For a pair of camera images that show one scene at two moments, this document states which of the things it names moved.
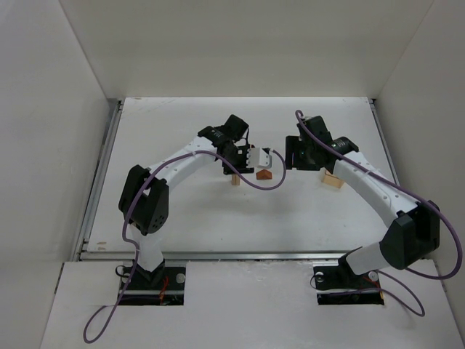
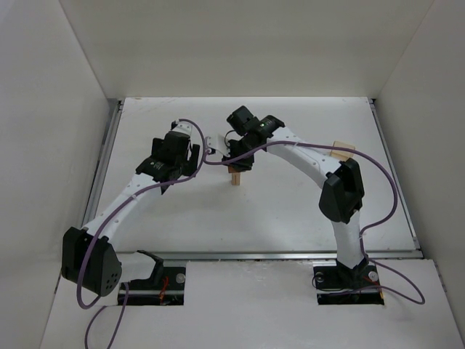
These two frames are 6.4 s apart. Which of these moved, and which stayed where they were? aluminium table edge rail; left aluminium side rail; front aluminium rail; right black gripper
Moved: right black gripper
Stayed: left aluminium side rail; front aluminium rail; aluminium table edge rail
